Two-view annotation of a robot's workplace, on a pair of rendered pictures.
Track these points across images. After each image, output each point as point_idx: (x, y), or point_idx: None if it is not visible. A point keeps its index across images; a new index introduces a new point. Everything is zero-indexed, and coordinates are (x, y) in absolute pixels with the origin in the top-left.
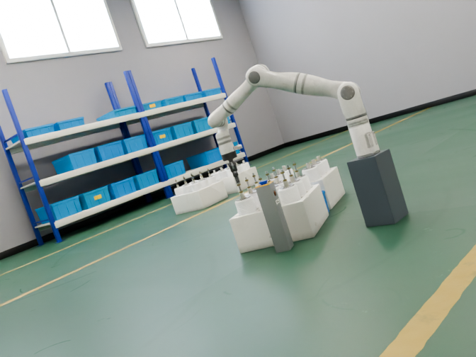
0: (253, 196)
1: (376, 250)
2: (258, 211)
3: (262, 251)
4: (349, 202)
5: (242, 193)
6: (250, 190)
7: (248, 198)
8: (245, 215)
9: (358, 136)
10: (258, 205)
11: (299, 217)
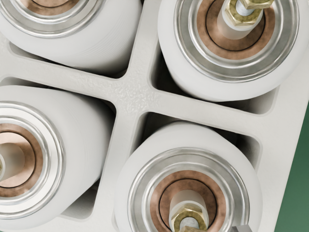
0: (82, 134)
1: None
2: (279, 108)
3: (300, 132)
4: None
5: (203, 209)
6: (11, 158)
7: (240, 161)
8: (283, 190)
9: None
10: (95, 122)
11: None
